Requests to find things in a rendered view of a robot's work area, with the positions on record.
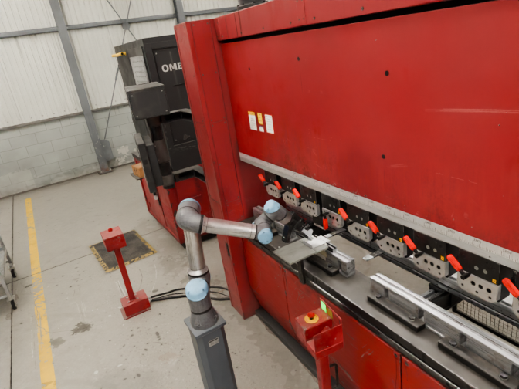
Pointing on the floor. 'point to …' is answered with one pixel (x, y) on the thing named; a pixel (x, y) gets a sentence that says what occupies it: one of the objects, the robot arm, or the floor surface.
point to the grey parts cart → (5, 274)
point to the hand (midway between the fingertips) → (306, 238)
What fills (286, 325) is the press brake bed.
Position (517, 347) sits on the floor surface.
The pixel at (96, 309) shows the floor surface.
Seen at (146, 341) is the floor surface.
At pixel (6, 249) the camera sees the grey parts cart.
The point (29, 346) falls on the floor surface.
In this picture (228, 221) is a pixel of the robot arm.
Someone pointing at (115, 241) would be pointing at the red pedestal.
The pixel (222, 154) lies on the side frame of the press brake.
